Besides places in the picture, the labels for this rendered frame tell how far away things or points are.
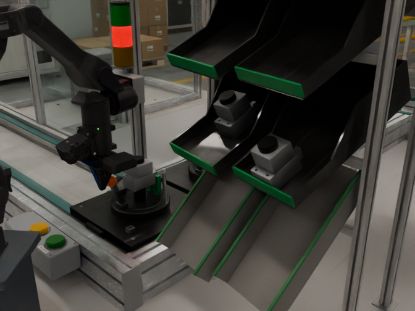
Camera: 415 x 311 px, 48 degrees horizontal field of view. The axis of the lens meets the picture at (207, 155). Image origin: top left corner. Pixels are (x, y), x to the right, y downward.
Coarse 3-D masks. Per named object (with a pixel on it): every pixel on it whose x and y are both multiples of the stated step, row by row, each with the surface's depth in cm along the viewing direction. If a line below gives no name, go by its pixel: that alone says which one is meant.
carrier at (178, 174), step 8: (168, 168) 131; (176, 168) 131; (184, 168) 131; (192, 168) 126; (168, 176) 126; (176, 176) 126; (184, 176) 126; (192, 176) 124; (168, 184) 124; (176, 184) 122; (184, 184) 122; (192, 184) 122; (184, 192) 120
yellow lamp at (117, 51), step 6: (114, 48) 116; (120, 48) 116; (126, 48) 116; (132, 48) 118; (114, 54) 117; (120, 54) 116; (126, 54) 116; (132, 54) 118; (114, 60) 118; (120, 60) 117; (126, 60) 117; (132, 60) 118; (120, 66) 117; (126, 66) 117
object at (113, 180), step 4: (112, 176) 102; (120, 176) 104; (112, 180) 101; (116, 180) 102; (120, 180) 103; (108, 184) 101; (112, 184) 102; (112, 188) 103; (116, 188) 103; (112, 192) 104; (116, 192) 103; (116, 196) 104; (120, 196) 105; (120, 200) 105; (124, 200) 106
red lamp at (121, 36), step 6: (114, 30) 114; (120, 30) 114; (126, 30) 114; (114, 36) 115; (120, 36) 114; (126, 36) 115; (114, 42) 116; (120, 42) 115; (126, 42) 115; (132, 42) 117
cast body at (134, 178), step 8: (144, 160) 106; (136, 168) 104; (144, 168) 106; (152, 168) 107; (128, 176) 106; (136, 176) 105; (144, 176) 106; (152, 176) 108; (128, 184) 106; (136, 184) 105; (144, 184) 107; (152, 184) 109
